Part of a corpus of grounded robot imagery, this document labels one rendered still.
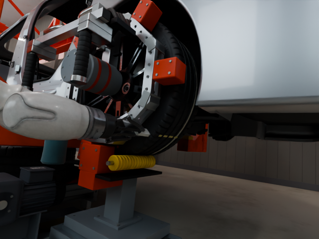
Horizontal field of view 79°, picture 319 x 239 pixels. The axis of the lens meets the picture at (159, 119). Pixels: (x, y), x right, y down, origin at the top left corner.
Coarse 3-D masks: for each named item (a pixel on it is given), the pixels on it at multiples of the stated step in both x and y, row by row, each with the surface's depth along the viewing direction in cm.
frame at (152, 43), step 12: (132, 24) 76; (144, 36) 72; (156, 48) 68; (156, 60) 68; (144, 72) 69; (144, 84) 68; (156, 84) 70; (72, 96) 96; (144, 96) 67; (156, 96) 68; (132, 108) 69; (144, 108) 67; (144, 120) 73; (120, 144) 76
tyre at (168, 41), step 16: (160, 32) 78; (176, 48) 74; (192, 64) 83; (192, 80) 80; (80, 96) 103; (160, 96) 73; (176, 96) 71; (192, 96) 80; (160, 112) 72; (176, 112) 75; (192, 112) 84; (144, 128) 76; (160, 128) 72; (176, 128) 80; (112, 144) 84; (128, 144) 79; (144, 144) 76; (160, 144) 82
